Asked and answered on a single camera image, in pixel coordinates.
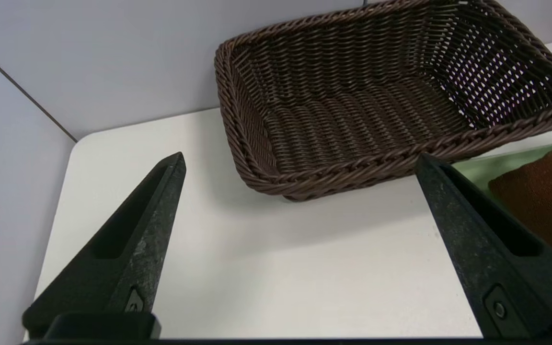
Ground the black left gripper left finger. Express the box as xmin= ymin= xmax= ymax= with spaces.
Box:
xmin=21 ymin=152 xmax=186 ymax=342

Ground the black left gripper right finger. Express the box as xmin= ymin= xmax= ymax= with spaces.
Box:
xmin=414 ymin=152 xmax=552 ymax=342

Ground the dark brown wicker basket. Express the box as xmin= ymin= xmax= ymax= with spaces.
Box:
xmin=214 ymin=0 xmax=552 ymax=202

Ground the brown rolled towel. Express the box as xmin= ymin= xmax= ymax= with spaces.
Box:
xmin=488 ymin=139 xmax=552 ymax=271

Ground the light green plastic tray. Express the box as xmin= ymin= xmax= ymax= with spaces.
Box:
xmin=451 ymin=141 xmax=552 ymax=195

